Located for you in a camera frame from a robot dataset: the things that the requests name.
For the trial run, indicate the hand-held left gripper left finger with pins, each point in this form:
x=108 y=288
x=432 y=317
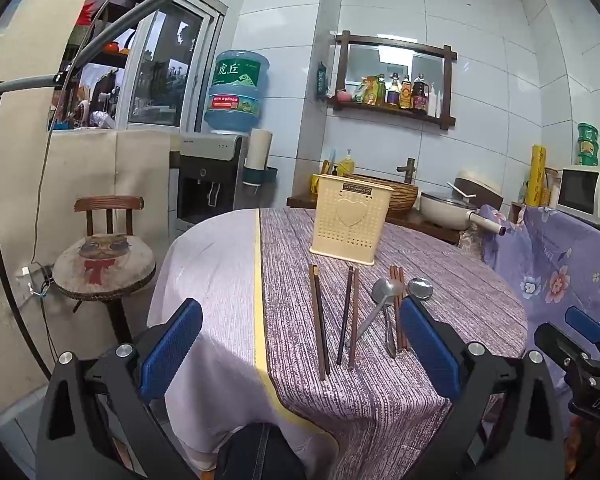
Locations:
x=170 y=350

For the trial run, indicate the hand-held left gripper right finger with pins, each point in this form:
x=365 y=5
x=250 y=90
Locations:
x=430 y=352

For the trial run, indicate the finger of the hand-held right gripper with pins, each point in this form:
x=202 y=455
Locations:
x=584 y=321
x=555 y=342

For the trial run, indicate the metal spoon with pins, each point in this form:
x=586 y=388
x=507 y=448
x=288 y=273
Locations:
x=386 y=291
x=420 y=288

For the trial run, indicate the reddish brown chopstick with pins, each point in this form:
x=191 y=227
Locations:
x=398 y=280
x=402 y=280
x=394 y=280

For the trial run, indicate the dark brown chopstick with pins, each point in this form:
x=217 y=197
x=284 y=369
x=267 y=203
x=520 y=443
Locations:
x=354 y=320
x=345 y=315

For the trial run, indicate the cream perforated utensil holder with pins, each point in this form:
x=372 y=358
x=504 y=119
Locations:
x=349 y=220

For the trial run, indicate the purple floral cloth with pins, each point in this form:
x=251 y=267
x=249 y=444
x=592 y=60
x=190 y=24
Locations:
x=555 y=260

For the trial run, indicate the purple striped tablecloth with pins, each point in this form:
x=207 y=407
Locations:
x=380 y=410

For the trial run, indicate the white table cover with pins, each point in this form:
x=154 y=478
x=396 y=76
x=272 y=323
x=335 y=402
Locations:
x=215 y=285

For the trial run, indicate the cat print seat cushion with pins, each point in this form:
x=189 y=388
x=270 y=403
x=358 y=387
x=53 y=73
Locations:
x=102 y=265

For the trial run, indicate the patterned cushion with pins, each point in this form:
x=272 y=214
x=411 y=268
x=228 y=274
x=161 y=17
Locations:
x=471 y=242

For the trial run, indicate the white microwave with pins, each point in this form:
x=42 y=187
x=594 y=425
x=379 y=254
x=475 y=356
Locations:
x=582 y=192

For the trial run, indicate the dark cloth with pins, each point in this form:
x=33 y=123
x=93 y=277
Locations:
x=260 y=452

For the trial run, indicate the yellow roll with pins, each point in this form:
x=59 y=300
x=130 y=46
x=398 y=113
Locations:
x=537 y=175

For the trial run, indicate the woven basket sink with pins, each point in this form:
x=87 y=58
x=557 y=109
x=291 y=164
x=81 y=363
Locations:
x=405 y=197

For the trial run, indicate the wooden chair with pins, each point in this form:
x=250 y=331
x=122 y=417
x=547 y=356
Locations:
x=109 y=203

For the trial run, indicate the white ladle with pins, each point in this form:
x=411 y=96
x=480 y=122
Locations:
x=461 y=189

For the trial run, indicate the white rice cooker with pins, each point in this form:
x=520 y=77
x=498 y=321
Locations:
x=480 y=185

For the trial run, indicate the grey water dispenser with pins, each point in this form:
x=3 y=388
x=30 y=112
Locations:
x=205 y=180

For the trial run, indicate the beige panel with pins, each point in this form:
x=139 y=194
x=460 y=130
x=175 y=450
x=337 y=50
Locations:
x=125 y=170

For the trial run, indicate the bronze faucet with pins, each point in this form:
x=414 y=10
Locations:
x=407 y=167

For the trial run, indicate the yellow mug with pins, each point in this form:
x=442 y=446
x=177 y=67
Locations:
x=316 y=185

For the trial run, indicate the yellow soap bottle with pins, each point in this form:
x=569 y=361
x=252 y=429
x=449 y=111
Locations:
x=346 y=165

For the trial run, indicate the wooden framed mirror shelf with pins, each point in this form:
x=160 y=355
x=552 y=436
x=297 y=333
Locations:
x=392 y=112

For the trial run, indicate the white squeeze bottle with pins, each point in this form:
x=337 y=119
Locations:
x=433 y=102

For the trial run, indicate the dark soy sauce bottle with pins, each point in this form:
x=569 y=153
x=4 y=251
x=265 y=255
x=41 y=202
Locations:
x=420 y=94

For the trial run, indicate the yellow oil bottle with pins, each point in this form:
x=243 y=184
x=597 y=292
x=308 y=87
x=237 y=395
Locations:
x=405 y=94

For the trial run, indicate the purple label bottle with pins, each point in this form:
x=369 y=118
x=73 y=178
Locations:
x=393 y=91

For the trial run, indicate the green label bottle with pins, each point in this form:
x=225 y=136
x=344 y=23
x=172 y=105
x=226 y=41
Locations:
x=380 y=90

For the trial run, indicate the blue water bottle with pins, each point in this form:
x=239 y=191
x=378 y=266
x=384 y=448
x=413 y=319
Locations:
x=236 y=90

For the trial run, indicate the yellow green snack packet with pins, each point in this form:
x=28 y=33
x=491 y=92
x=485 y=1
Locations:
x=364 y=91

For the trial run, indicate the cluttered shelf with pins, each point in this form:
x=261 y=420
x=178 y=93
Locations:
x=97 y=90

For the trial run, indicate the pink cup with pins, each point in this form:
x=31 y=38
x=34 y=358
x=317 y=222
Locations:
x=342 y=95

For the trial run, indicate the sliding window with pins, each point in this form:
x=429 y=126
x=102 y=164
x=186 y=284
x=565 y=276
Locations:
x=165 y=75

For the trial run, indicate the green hanging packet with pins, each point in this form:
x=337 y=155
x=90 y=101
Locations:
x=321 y=81

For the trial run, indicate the orange pot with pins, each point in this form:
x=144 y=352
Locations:
x=111 y=48

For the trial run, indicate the red paper decoration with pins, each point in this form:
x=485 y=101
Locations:
x=88 y=12

